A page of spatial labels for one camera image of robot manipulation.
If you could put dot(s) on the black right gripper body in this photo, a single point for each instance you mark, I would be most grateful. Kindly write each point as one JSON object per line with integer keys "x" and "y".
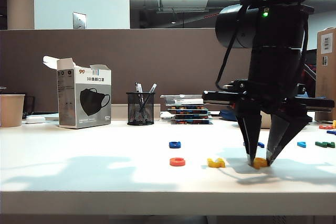
{"x": 275, "y": 77}

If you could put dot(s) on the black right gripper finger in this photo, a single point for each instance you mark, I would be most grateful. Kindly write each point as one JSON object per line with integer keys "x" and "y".
{"x": 252, "y": 134}
{"x": 283, "y": 137}

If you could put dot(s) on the yellow letter p magnet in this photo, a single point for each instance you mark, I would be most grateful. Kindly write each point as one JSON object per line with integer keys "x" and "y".
{"x": 260, "y": 163}

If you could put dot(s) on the yellow letter u magnet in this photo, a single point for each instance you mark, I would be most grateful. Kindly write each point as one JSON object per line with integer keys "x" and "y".
{"x": 215, "y": 164}

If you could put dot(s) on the dark blue letter m magnet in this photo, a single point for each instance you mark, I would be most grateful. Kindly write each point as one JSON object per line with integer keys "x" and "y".
{"x": 260, "y": 144}

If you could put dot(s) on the light blue letter v magnet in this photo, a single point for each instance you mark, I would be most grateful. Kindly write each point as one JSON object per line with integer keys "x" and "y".
{"x": 302, "y": 144}

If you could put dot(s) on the green letter w magnet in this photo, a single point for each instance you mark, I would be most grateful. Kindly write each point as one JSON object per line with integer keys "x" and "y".
{"x": 325, "y": 144}

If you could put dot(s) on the small orange letter magnet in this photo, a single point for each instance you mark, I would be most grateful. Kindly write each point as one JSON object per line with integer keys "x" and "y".
{"x": 326, "y": 127}

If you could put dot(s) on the small blue letter magnet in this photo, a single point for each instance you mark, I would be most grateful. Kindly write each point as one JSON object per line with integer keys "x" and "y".
{"x": 332, "y": 132}

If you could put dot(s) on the dark blue round letter magnet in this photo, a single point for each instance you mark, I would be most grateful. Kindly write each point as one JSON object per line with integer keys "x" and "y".
{"x": 175, "y": 144}

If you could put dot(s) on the brown paper cup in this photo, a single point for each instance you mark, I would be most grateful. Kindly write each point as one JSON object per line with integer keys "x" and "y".
{"x": 11, "y": 111}

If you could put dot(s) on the beige pulp food tray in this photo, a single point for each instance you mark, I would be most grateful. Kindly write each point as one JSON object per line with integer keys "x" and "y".
{"x": 265, "y": 120}

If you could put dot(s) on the red plaid jacket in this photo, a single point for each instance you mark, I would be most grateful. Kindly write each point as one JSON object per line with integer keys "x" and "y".
{"x": 311, "y": 83}

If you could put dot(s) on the black office chair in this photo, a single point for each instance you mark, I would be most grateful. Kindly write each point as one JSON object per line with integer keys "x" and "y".
{"x": 312, "y": 56}

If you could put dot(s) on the brown cardboard box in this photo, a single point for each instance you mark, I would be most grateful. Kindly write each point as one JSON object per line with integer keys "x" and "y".
{"x": 326, "y": 82}

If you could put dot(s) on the black gel pen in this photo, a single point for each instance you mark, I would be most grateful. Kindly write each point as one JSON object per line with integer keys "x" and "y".
{"x": 153, "y": 88}
{"x": 139, "y": 87}

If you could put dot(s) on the black mesh pen holder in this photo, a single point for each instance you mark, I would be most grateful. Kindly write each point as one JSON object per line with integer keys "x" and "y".
{"x": 140, "y": 108}

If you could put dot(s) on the brown desk divider panel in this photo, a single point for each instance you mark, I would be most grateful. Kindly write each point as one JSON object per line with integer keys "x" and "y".
{"x": 131, "y": 58}

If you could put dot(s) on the white grey face mask box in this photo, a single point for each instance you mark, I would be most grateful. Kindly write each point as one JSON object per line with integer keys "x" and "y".
{"x": 84, "y": 98}

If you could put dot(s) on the white earbuds case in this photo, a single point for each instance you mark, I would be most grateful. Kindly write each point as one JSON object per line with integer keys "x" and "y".
{"x": 35, "y": 119}

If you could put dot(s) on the metal wall switch plate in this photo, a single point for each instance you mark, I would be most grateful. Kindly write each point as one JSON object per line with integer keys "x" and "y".
{"x": 79, "y": 21}

